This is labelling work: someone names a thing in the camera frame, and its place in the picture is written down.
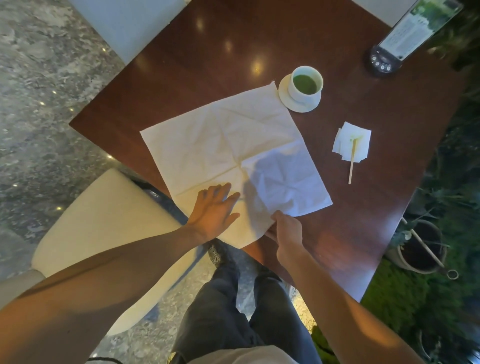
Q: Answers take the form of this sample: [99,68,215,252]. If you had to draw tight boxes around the person's left forearm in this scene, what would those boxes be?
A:
[0,224,207,364]

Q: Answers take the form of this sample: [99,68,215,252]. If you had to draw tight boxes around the patterned shoe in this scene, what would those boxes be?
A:
[207,241,236,269]

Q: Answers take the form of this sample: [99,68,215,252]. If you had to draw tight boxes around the white cup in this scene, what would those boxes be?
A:
[287,65,324,106]

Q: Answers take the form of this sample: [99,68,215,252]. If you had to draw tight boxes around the person's right hand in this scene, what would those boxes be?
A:
[264,210,306,267]

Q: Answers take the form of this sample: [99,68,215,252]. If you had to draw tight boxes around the person's left hand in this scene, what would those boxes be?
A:
[186,182,241,244]

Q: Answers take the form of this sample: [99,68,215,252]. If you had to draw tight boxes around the wooden handled garden tool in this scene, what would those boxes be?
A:
[401,217,459,281]

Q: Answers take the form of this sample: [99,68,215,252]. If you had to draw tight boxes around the small white paper napkin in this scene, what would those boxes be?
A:
[332,121,372,163]

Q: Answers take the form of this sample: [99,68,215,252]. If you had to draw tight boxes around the cream upholstered chair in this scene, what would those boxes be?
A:
[0,168,206,337]

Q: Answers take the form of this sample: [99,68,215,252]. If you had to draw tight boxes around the grey plant pot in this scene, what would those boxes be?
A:
[386,219,449,275]

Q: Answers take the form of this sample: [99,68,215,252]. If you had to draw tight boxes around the dark grey trousers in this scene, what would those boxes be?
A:
[170,259,323,364]

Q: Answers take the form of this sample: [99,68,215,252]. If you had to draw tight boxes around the green plants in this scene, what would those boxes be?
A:
[311,0,480,364]

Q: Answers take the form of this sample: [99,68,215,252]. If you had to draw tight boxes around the wooden stir stick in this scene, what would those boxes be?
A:
[348,137,358,185]

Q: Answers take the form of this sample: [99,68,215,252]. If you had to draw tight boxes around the person's right forearm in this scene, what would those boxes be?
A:
[277,250,425,364]

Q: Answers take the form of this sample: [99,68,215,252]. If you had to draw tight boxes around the green tea drink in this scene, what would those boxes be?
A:
[293,74,319,95]

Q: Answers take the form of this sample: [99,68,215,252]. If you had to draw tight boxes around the white saucer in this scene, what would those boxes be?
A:
[278,73,322,113]

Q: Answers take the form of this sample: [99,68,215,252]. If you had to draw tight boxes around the white cloth napkin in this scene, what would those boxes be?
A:
[139,82,334,250]

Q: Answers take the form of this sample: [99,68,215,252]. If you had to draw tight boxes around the pale upholstered chair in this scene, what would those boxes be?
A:
[67,0,192,65]
[350,0,419,28]

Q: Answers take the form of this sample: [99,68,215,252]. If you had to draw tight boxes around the black call button base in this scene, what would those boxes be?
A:
[367,45,404,78]

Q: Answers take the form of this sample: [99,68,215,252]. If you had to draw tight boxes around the beige shirt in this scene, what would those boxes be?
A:
[187,345,299,364]

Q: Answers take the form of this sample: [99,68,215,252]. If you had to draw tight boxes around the clear menu card stand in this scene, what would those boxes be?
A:
[379,0,464,61]

